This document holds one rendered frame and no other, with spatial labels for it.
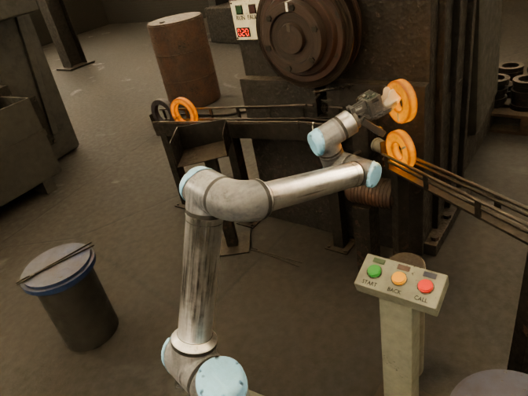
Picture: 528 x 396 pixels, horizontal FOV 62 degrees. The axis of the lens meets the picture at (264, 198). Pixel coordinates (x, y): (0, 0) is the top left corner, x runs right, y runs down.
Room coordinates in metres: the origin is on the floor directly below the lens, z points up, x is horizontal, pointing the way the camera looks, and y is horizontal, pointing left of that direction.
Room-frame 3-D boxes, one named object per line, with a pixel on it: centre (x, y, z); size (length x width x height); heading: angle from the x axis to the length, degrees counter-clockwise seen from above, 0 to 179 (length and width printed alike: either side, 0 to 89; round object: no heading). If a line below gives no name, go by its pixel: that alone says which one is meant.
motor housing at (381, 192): (1.61, -0.47, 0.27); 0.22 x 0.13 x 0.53; 48
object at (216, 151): (2.09, 0.25, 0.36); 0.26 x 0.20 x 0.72; 83
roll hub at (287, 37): (1.86, -0.25, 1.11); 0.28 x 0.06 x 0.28; 48
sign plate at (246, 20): (2.24, -0.13, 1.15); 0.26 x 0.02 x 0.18; 48
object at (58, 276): (1.61, 0.95, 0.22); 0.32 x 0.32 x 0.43
